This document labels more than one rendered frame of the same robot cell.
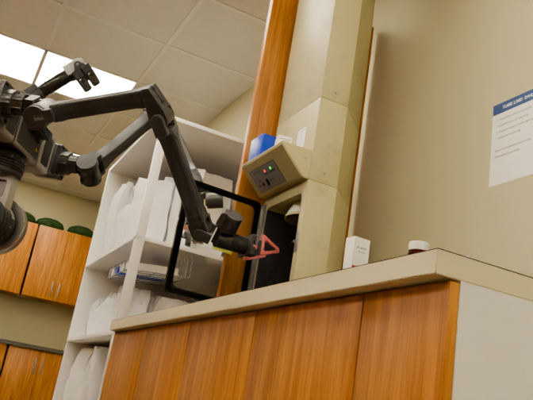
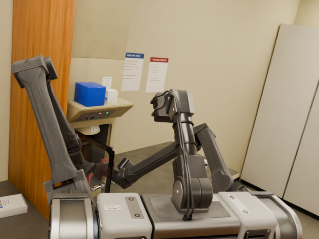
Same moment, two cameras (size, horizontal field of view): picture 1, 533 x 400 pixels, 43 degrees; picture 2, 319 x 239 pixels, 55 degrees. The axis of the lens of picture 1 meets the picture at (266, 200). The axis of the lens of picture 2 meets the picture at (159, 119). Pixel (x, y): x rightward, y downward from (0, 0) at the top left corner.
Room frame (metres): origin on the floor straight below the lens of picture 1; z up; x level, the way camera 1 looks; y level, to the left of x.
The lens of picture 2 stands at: (2.55, 1.41, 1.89)
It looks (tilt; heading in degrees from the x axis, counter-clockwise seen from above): 16 degrees down; 244
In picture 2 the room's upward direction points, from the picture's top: 10 degrees clockwise
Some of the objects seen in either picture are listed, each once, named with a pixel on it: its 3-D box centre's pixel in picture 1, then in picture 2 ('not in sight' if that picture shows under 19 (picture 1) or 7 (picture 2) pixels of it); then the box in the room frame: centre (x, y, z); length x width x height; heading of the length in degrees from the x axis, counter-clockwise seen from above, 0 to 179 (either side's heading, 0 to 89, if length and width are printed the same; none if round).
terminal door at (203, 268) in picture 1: (215, 244); (85, 178); (2.26, 0.15, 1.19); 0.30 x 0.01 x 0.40; 120
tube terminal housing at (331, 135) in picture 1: (312, 222); (77, 126); (2.25, -0.17, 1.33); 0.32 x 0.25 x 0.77; 24
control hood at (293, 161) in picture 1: (273, 171); (101, 112); (2.18, -0.01, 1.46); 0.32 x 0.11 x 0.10; 24
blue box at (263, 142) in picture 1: (267, 151); (89, 94); (2.25, 0.02, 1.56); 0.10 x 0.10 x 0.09; 24
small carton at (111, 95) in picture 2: (282, 146); (110, 96); (2.14, -0.02, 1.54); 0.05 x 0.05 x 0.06; 9
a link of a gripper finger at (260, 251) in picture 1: (264, 248); not in sight; (2.12, -0.02, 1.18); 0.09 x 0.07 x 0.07; 113
